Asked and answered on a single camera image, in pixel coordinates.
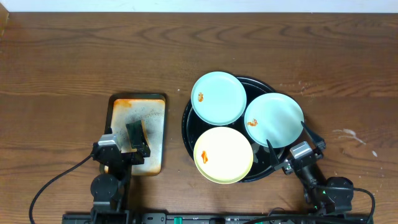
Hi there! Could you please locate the yellow plate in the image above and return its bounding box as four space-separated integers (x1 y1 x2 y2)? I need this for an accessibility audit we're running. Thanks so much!
193 127 254 184

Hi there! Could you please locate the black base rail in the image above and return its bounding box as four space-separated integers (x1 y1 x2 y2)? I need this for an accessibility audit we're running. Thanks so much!
61 213 367 224

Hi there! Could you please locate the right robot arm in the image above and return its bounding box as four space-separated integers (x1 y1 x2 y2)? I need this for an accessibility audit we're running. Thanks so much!
266 123 354 215

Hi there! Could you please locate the light blue plate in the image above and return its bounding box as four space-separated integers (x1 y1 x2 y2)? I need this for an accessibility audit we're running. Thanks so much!
244 93 304 148
190 71 247 126

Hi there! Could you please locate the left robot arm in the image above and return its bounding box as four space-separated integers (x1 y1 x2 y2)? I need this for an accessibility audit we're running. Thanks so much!
90 121 150 223

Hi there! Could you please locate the green yellow sponge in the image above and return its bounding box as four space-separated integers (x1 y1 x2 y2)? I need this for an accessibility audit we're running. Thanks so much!
121 119 149 154

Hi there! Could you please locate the round black tray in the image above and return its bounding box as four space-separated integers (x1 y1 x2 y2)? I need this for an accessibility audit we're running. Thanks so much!
182 77 275 182

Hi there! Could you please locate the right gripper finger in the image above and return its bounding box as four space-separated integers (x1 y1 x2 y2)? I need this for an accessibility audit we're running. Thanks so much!
266 139 279 170
301 121 326 151

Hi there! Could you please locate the stained white cloth pad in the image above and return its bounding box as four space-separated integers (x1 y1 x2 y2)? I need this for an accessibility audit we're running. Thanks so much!
104 98 166 177

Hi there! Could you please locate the small rectangular black tray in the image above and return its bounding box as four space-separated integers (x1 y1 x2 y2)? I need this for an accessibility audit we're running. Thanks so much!
99 93 167 177

